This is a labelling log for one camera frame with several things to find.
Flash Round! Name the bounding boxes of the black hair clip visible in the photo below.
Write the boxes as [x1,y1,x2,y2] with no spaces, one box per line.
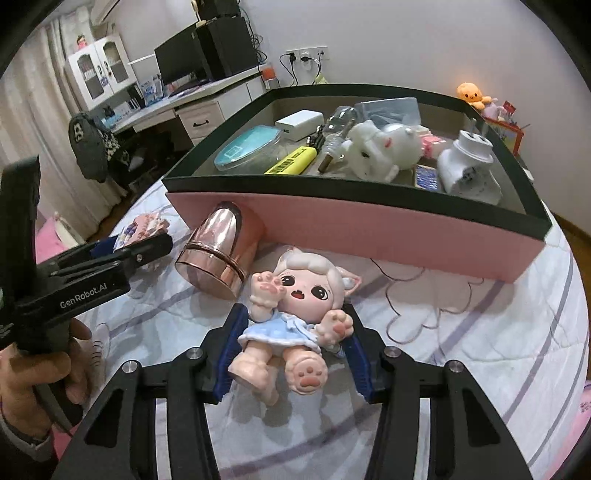
[302,124,326,149]

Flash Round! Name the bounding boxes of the pastel building block donut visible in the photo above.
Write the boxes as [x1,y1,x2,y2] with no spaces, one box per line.
[115,212,169,271]

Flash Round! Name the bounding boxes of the white plug adapter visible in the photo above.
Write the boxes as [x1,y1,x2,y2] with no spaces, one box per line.
[436,119,503,206]

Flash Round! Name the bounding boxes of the orange plush toy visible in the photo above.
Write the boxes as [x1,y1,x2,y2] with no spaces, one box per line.
[456,82,492,110]

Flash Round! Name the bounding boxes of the teal round case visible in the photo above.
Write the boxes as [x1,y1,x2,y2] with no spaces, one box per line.
[213,126,283,171]

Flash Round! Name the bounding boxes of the white glass door cabinet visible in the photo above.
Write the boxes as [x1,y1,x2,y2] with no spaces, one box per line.
[65,34,139,112]

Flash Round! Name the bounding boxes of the person's left forearm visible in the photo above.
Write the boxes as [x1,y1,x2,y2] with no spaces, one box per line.
[0,413,61,476]

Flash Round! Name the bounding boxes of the doll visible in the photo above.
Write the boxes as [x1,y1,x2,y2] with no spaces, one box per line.
[228,247,363,407]

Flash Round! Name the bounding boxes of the white plush cat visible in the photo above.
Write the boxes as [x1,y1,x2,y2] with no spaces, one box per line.
[344,119,423,182]

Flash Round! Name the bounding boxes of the white charger block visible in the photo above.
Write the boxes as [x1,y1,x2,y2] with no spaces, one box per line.
[276,110,324,139]

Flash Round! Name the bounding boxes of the black power cable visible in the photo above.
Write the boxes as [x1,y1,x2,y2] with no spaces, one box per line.
[281,54,298,88]

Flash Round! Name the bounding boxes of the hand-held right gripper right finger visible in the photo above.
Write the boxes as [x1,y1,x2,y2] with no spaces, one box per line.
[342,302,536,480]

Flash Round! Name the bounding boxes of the clear plastic bag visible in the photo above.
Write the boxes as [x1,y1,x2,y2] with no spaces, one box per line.
[355,98,421,127]

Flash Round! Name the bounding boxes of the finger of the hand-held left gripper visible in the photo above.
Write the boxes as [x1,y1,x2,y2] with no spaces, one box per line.
[39,233,174,278]

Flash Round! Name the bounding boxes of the black computer tower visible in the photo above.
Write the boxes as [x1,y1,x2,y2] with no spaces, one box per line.
[196,16,259,79]

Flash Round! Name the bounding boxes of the white desk with drawers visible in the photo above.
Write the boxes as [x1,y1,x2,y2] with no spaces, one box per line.
[111,67,269,153]

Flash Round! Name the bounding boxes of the pink blanket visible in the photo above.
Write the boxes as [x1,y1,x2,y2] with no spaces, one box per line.
[36,217,86,266]

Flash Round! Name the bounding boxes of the red frame stand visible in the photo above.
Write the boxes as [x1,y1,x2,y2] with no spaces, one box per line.
[498,99,526,154]

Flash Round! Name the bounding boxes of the blue white packet row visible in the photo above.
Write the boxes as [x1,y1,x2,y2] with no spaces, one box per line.
[139,78,165,107]

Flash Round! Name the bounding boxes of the beige curtain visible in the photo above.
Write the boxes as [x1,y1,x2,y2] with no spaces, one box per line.
[0,23,77,217]

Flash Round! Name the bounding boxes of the rose gold metal cup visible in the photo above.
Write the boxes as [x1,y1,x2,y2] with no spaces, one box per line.
[174,200,266,298]

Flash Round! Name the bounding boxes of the cream bed post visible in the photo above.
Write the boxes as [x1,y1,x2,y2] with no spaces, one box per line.
[52,211,85,245]

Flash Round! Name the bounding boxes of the black office chair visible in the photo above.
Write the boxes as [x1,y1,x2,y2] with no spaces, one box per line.
[106,134,155,199]

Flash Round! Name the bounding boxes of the yellow highlighter pen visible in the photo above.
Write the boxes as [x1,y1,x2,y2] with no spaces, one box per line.
[264,145,319,176]

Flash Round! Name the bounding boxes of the white wall outlet strip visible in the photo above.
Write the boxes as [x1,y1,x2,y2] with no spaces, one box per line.
[286,45,329,63]

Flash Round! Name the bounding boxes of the black computer monitor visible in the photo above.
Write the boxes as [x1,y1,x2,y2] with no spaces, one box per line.
[154,23,211,86]

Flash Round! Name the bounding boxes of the pink box with black rim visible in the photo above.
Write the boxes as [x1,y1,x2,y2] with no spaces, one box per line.
[163,83,552,284]

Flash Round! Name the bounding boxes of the small pink block figure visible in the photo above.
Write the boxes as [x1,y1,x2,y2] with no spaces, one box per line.
[418,126,446,158]

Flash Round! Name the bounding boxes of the white striped quilt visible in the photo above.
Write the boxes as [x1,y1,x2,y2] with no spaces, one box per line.
[60,175,591,480]

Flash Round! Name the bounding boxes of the small blue card box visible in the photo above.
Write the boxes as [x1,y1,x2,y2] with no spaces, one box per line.
[414,164,439,190]

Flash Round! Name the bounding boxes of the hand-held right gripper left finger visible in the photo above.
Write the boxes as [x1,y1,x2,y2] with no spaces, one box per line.
[51,305,252,480]

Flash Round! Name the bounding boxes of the person's left hand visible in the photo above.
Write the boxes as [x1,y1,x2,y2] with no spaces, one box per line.
[0,320,93,444]

